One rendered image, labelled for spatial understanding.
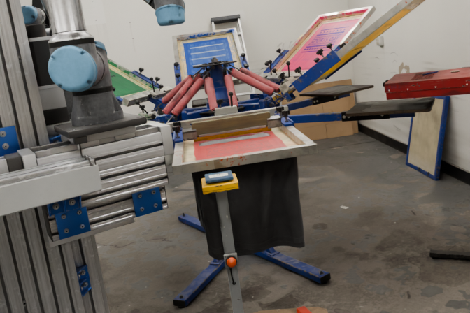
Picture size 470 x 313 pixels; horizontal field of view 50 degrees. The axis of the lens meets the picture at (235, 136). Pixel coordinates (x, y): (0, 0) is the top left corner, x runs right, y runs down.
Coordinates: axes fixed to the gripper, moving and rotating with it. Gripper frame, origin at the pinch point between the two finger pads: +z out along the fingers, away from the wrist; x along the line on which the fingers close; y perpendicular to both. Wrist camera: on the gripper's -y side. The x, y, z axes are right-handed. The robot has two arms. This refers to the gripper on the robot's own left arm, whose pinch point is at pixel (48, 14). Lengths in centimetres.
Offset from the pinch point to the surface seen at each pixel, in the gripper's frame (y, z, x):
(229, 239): 85, -78, 80
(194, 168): 62, -59, 68
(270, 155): 58, -59, 98
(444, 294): 142, -20, 197
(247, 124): 54, 0, 95
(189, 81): 37, 81, 67
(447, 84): 33, -6, 198
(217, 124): 54, 0, 80
